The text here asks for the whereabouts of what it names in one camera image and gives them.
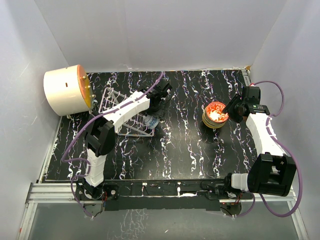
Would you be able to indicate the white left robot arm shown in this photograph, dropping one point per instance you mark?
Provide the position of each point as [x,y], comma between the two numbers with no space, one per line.
[100,135]

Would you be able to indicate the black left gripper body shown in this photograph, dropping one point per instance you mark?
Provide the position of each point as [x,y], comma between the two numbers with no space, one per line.
[161,103]

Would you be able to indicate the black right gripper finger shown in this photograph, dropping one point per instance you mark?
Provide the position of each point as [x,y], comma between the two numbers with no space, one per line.
[235,117]
[232,106]

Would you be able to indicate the blue rose pattern bowl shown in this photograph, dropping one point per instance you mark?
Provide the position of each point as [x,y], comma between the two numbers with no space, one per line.
[151,121]

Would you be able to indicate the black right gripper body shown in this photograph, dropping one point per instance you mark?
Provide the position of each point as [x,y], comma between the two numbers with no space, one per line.
[241,103]

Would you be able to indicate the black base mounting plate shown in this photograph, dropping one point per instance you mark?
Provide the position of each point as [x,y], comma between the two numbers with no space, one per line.
[116,195]

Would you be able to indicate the green sprig pattern bowl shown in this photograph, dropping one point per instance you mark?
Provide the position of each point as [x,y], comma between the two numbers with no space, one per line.
[212,122]

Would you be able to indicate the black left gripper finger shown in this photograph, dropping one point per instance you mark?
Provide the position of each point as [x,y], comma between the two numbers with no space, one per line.
[154,111]
[161,113]

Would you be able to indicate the light green checkered bowl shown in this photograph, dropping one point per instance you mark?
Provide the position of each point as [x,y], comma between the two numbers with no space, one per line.
[221,120]

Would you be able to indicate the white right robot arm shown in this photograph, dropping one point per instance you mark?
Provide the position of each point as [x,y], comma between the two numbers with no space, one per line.
[273,171]

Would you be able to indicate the aluminium frame rail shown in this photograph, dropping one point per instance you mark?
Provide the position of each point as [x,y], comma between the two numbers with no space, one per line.
[61,193]

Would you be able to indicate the yellow sun pattern bowl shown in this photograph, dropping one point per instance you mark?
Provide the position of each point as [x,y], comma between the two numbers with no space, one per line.
[215,127]

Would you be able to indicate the orange leaf pattern bowl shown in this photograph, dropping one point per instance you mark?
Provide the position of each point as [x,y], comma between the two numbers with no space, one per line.
[214,125]

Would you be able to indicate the white cylinder with orange lid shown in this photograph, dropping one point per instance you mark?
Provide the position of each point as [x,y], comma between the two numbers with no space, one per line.
[68,90]

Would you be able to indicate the red flower striped bowl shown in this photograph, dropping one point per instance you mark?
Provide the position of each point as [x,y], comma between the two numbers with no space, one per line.
[214,110]

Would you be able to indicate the white wire dish rack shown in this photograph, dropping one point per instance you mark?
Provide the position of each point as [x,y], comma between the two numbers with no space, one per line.
[126,113]

